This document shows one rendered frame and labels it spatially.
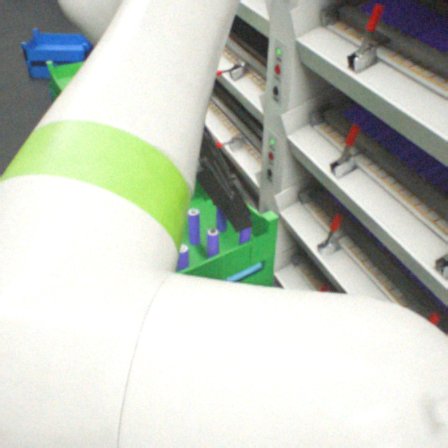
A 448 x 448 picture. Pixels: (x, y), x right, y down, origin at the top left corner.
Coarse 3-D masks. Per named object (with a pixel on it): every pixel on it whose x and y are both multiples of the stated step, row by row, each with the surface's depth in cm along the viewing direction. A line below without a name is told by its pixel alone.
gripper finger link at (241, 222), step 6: (234, 192) 75; (234, 198) 76; (240, 204) 76; (222, 210) 77; (240, 210) 77; (228, 216) 78; (240, 216) 78; (246, 216) 78; (234, 222) 79; (240, 222) 79; (246, 222) 79; (252, 222) 79; (234, 228) 79; (240, 228) 79; (246, 228) 79
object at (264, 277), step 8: (264, 264) 84; (272, 264) 85; (256, 272) 91; (264, 272) 84; (272, 272) 86; (240, 280) 90; (248, 280) 83; (256, 280) 85; (264, 280) 86; (272, 280) 87
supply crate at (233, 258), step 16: (192, 208) 93; (208, 208) 93; (208, 224) 89; (256, 224) 85; (272, 224) 79; (224, 240) 86; (256, 240) 78; (272, 240) 81; (192, 256) 83; (224, 256) 76; (240, 256) 79; (256, 256) 81; (272, 256) 83; (176, 272) 80; (192, 272) 74; (208, 272) 76; (224, 272) 78
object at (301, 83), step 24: (288, 24) 92; (288, 48) 94; (288, 72) 96; (312, 72) 96; (288, 96) 98; (312, 96) 100; (264, 120) 110; (264, 144) 113; (264, 168) 117; (288, 168) 109; (264, 192) 120; (288, 240) 123
